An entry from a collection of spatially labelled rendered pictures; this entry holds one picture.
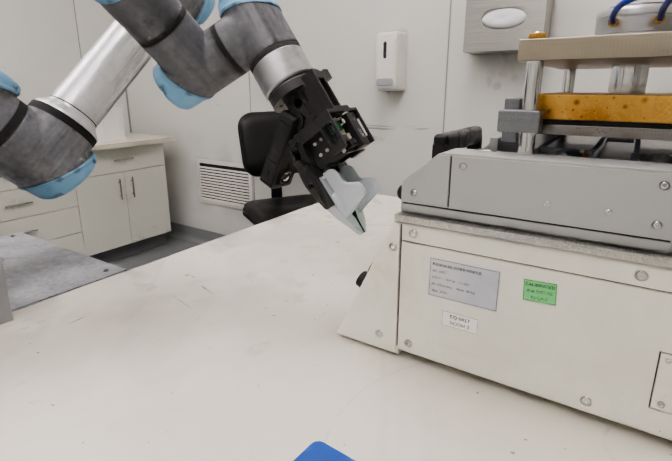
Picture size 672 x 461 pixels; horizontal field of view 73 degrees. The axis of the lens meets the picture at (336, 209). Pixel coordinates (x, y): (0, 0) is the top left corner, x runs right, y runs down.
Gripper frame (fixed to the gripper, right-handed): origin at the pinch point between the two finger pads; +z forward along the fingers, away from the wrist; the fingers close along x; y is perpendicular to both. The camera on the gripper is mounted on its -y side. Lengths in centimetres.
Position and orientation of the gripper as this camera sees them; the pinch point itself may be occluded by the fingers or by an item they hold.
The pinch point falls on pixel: (354, 227)
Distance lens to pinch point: 60.6
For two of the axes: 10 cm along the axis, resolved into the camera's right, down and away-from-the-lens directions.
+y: 6.8, -4.4, -5.8
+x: 5.5, -2.2, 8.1
